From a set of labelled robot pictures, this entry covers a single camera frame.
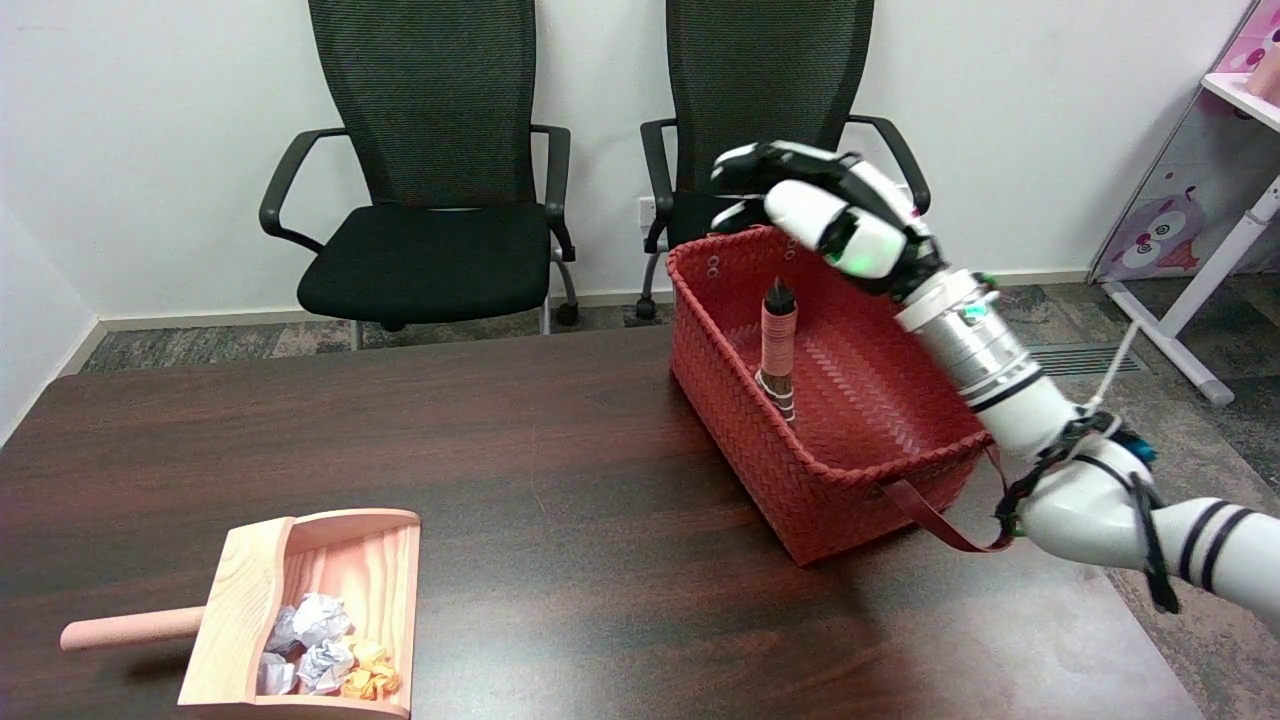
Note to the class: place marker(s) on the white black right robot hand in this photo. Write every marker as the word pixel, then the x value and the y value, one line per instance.
pixel 860 235

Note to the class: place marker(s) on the small straw hand broom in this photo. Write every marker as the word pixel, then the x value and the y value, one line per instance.
pixel 778 345

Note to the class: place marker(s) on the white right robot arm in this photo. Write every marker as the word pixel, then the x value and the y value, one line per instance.
pixel 1000 375

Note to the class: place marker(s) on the orange woven basket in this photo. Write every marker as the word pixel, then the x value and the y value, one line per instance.
pixel 850 400

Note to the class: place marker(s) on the black mesh office chair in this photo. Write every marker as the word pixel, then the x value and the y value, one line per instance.
pixel 420 260
pixel 770 80

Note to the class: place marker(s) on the metal floor vent grille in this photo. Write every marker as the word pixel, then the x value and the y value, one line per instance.
pixel 1090 361

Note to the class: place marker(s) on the white zip tie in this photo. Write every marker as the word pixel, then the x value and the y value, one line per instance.
pixel 1115 365

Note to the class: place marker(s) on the pink cartoon desk panel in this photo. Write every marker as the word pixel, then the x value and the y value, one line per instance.
pixel 1165 230

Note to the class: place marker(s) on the pink cylinder object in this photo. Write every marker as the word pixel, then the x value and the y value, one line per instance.
pixel 1268 75

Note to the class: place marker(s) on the crumpled yellow paper ball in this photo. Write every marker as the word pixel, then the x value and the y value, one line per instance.
pixel 372 684
pixel 366 652

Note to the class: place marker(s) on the crumpled white paper ball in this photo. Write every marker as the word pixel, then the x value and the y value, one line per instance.
pixel 275 676
pixel 320 618
pixel 326 666

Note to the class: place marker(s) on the wooden dustpan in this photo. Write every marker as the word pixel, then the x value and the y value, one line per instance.
pixel 250 600

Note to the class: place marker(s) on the white wall outlet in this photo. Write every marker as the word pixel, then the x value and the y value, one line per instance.
pixel 646 210

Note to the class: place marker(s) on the white desk frame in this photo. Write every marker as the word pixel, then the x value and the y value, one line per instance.
pixel 1210 280

